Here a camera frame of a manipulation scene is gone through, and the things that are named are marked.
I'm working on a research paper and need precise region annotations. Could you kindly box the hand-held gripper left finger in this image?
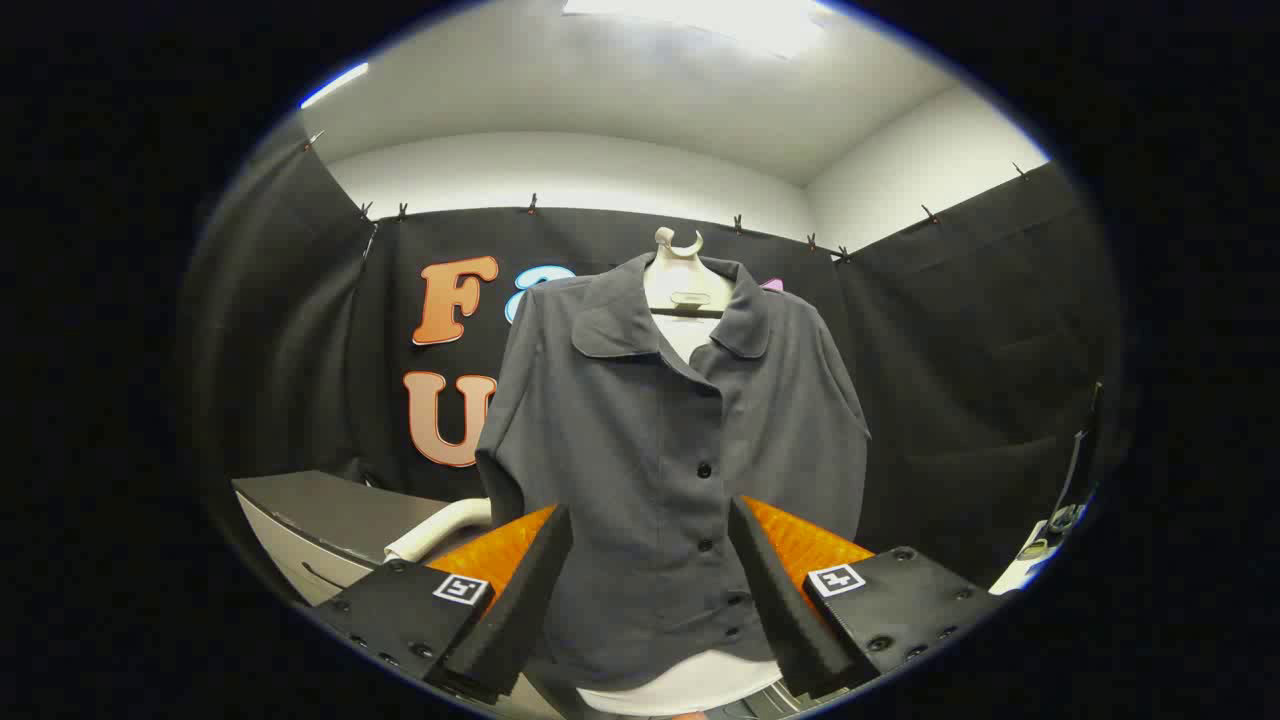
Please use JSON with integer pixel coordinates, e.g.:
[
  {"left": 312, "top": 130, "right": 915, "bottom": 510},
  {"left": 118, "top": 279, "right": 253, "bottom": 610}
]
[{"left": 310, "top": 503, "right": 574, "bottom": 706}]

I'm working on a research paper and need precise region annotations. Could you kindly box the white mannequin torso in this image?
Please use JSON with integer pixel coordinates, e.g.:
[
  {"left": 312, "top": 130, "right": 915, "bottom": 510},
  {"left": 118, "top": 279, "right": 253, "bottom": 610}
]
[{"left": 575, "top": 228, "right": 788, "bottom": 717}]

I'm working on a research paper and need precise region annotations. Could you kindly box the row of small black clips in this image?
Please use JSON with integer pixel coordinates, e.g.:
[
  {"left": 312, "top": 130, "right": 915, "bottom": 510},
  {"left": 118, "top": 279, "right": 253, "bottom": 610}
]
[{"left": 305, "top": 130, "right": 1031, "bottom": 263}]

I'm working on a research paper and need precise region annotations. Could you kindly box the black upright pole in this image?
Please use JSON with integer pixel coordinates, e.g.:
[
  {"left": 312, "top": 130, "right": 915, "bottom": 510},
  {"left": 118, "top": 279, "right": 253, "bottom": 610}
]
[{"left": 1058, "top": 380, "right": 1103, "bottom": 523}]

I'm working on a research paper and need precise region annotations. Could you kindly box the small white side table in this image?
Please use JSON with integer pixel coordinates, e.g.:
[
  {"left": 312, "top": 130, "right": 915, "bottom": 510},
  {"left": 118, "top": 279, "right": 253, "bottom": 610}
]
[{"left": 990, "top": 520, "right": 1063, "bottom": 597}]

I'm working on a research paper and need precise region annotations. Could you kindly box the grey and white drawer cabinet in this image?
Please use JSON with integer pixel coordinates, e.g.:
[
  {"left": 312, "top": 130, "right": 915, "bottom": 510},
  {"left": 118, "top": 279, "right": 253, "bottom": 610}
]
[{"left": 232, "top": 470, "right": 501, "bottom": 607}]

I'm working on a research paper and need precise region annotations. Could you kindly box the grey button-up shirt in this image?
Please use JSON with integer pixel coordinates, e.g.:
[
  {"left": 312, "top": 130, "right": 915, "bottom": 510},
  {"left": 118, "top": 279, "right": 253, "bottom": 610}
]
[{"left": 475, "top": 252, "right": 871, "bottom": 691}]

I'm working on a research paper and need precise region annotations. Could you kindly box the black backdrop cloth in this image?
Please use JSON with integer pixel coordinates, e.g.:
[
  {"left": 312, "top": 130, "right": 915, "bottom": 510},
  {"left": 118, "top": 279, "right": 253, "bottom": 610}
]
[{"left": 180, "top": 130, "right": 1123, "bottom": 601}]

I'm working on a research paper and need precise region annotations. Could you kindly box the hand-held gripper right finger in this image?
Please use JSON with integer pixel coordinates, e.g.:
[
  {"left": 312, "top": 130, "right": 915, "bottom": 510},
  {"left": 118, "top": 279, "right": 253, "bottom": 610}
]
[{"left": 727, "top": 495, "right": 1006, "bottom": 701}]

